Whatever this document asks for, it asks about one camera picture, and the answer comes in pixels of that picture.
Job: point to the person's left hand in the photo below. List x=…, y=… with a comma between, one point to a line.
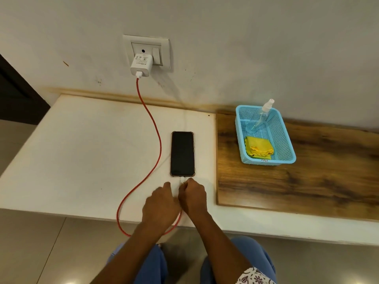
x=160, y=205

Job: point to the person's right hand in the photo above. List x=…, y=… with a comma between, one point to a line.
x=194, y=198

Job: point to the person's left fingers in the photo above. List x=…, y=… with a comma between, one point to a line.
x=167, y=186

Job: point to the person's right fingers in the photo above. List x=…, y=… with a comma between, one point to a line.
x=189, y=182

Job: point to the person's left forearm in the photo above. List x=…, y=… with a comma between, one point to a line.
x=133, y=254

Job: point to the person's right forearm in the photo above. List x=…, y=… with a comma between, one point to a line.
x=219, y=245

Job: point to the black smartphone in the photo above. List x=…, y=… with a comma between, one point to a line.
x=182, y=153

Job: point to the yellow folded cloth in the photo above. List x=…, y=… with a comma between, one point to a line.
x=259, y=146

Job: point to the person's left leg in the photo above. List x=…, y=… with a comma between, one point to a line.
x=155, y=267

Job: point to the person's leg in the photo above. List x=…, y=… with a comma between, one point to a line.
x=155, y=267
x=257, y=254

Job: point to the clear spray bottle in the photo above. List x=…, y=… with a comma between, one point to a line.
x=260, y=116

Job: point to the person's right leg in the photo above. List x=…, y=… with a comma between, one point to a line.
x=257, y=254

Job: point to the blue plastic basket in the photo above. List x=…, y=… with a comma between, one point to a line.
x=281, y=144

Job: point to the white patterned garment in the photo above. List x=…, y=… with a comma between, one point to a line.
x=256, y=276

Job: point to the brown wooden board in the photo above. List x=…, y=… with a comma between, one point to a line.
x=311, y=180

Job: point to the white charger adapter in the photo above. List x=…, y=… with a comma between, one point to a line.
x=141, y=64

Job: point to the white wall socket plate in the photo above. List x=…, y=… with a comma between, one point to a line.
x=161, y=44

